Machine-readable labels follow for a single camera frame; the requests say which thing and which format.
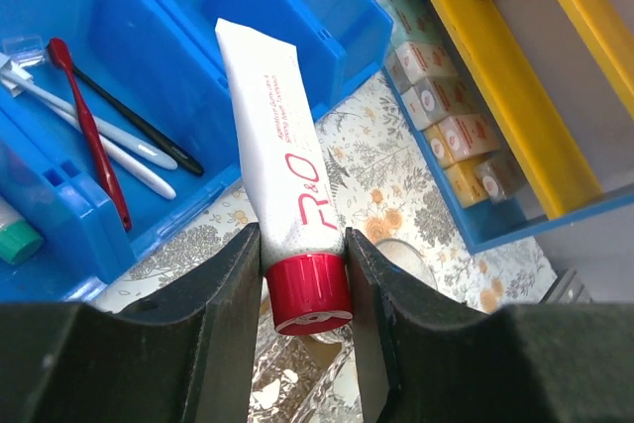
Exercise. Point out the blue divided bin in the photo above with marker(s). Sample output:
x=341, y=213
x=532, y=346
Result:
x=340, y=43
x=135, y=52

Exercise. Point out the floral table mat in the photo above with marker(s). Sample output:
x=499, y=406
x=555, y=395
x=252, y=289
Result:
x=383, y=187

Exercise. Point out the left blue divided bin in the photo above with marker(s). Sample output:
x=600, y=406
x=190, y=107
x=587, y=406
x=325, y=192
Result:
x=135, y=52

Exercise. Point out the white tube green cap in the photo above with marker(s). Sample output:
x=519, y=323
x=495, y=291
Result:
x=19, y=239

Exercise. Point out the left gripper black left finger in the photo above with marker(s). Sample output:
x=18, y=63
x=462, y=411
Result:
x=184, y=353

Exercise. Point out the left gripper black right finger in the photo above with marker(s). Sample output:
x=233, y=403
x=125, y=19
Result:
x=423, y=357

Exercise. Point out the right blue divided bin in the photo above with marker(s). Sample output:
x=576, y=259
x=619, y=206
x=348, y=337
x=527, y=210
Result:
x=340, y=43

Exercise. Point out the red toothbrush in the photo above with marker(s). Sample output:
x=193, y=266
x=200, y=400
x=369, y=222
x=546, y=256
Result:
x=61, y=58

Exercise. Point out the aluminium frame rail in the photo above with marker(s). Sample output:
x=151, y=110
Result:
x=567, y=289

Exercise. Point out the white tube red cap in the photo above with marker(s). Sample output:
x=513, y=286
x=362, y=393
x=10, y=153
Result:
x=286, y=180

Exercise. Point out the blue pink shelf unit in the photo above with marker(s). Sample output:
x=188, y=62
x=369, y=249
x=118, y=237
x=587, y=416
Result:
x=595, y=116

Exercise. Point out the black toothbrush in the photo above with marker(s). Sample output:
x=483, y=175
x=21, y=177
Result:
x=164, y=143

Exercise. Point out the yellow shelf divider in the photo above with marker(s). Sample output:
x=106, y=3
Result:
x=556, y=169

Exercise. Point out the sponge package box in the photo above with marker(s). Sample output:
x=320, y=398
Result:
x=441, y=106

